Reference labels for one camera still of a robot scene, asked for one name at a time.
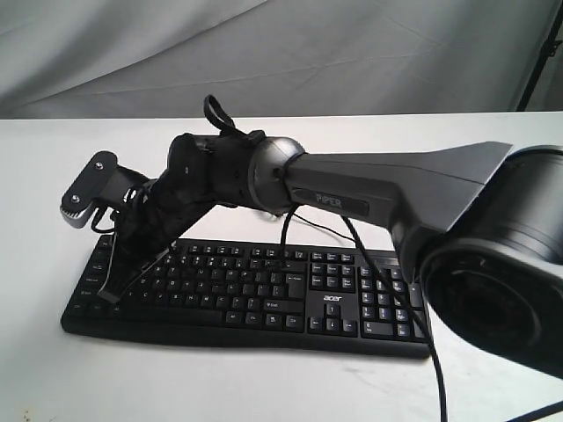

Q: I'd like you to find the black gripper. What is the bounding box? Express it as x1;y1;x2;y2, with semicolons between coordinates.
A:
99;175;207;303

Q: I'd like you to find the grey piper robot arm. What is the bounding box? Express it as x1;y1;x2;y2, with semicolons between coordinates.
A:
99;129;562;377

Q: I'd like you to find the black acer keyboard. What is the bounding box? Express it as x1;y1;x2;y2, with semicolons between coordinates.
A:
61;235;429;359

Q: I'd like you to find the grey backdrop cloth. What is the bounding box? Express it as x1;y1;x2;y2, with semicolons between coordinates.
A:
1;1;558;119

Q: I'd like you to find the black tripod stand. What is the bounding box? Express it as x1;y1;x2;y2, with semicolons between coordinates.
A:
515;1;562;112

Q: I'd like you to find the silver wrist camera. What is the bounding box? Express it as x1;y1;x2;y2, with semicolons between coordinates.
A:
60;150;149;229

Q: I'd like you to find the black USB cable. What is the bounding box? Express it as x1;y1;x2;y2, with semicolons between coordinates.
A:
252;209;362;250

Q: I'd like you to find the black camera cable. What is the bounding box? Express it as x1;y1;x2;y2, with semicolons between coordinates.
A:
90;94;450;422

